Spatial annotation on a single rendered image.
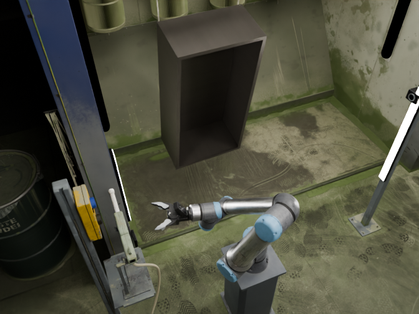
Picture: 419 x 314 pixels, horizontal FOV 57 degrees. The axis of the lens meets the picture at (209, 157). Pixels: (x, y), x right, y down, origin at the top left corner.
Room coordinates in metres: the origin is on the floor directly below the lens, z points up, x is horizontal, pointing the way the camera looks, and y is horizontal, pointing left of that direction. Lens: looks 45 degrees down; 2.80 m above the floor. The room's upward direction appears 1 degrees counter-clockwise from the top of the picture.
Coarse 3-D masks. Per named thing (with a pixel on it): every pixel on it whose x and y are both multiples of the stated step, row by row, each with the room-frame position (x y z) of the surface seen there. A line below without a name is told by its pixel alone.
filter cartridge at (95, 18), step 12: (84, 0) 3.09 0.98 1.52; (96, 0) 3.06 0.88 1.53; (108, 0) 3.09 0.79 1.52; (120, 0) 3.19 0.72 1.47; (84, 12) 3.14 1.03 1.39; (96, 12) 3.06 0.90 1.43; (108, 12) 3.07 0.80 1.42; (120, 12) 3.15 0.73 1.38; (96, 24) 3.07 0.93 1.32; (108, 24) 3.08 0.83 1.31; (120, 24) 3.13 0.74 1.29
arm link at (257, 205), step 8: (224, 200) 1.38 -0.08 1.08; (232, 200) 1.34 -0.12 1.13; (240, 200) 1.29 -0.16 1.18; (248, 200) 1.25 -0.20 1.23; (256, 200) 1.21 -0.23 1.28; (264, 200) 1.18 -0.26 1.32; (272, 200) 1.13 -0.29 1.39; (280, 200) 1.08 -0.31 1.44; (288, 200) 1.07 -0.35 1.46; (296, 200) 1.10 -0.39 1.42; (224, 208) 1.32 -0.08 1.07; (232, 208) 1.29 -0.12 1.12; (240, 208) 1.25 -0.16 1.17; (248, 208) 1.21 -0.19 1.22; (256, 208) 1.17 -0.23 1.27; (264, 208) 1.14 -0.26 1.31; (296, 208) 1.04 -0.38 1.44; (224, 216) 1.32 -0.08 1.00; (296, 216) 1.01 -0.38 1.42
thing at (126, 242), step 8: (112, 192) 1.40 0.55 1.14; (112, 200) 1.34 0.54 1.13; (120, 216) 1.23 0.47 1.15; (120, 224) 1.17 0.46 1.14; (120, 232) 1.13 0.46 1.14; (128, 232) 1.13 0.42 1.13; (128, 240) 1.08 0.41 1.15; (128, 248) 1.02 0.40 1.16; (128, 256) 0.99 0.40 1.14; (136, 256) 0.99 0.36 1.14; (128, 264) 0.97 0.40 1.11
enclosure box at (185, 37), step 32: (160, 32) 2.24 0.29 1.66; (192, 32) 2.21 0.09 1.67; (224, 32) 2.24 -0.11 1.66; (256, 32) 2.26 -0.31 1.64; (160, 64) 2.31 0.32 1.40; (192, 64) 2.48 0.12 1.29; (224, 64) 2.61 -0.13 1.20; (256, 64) 2.31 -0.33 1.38; (160, 96) 2.39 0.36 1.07; (192, 96) 2.55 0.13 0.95; (224, 96) 2.70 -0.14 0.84; (192, 128) 2.64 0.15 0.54; (224, 128) 2.66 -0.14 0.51; (192, 160) 2.30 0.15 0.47
